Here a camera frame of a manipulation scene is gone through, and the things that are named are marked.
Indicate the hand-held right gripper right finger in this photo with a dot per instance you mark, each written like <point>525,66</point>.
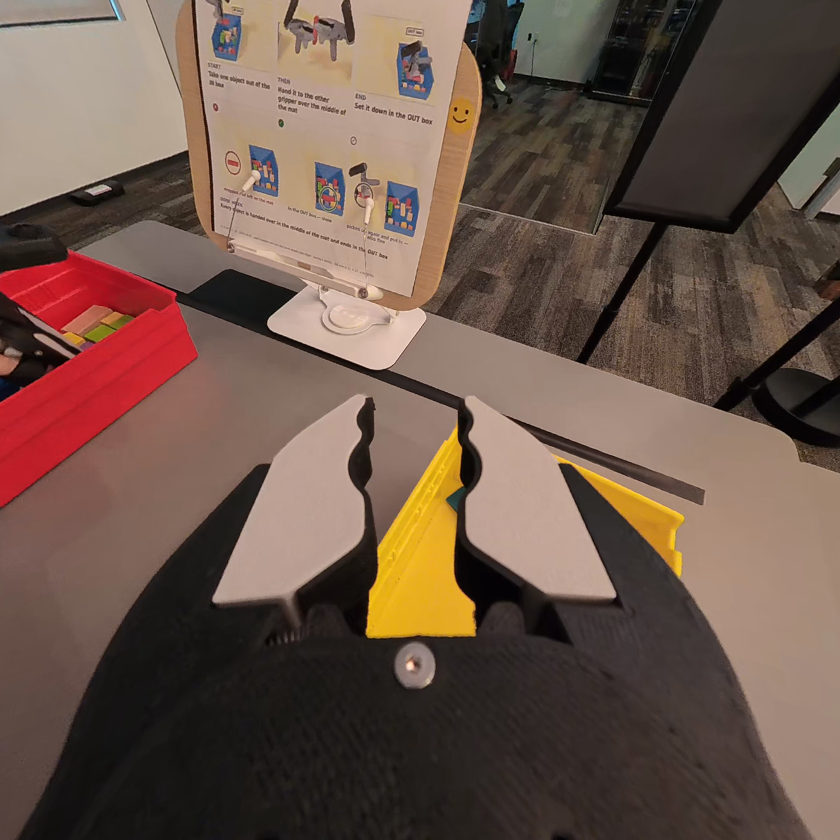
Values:
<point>531,525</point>

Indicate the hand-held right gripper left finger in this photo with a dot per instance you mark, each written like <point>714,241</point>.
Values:
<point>302,518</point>

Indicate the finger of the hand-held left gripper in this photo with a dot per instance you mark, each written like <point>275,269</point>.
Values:
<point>49,336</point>

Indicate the pile of coloured wooden blocks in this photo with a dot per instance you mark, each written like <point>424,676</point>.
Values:
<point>98,325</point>

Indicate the large blue wooden block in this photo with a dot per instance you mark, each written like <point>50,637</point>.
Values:
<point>457,499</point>

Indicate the red plastic bin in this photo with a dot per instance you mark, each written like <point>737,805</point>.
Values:
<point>98,407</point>

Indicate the yellow plastic bin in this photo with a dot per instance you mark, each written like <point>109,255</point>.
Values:
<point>420,558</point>

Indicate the black floor box white label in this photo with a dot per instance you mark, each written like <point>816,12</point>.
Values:
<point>98,192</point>

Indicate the large blind-covered window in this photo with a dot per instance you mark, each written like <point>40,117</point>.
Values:
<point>52,8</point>

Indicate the instruction sheet on stand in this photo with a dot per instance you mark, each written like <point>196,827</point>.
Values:
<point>453,197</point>

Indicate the yellow smiley sticker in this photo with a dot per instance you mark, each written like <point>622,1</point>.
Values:
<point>461,115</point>

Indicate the black office chair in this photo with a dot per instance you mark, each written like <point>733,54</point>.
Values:
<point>492,46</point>

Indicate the black metal shelf rack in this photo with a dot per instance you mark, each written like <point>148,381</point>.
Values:
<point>640,46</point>

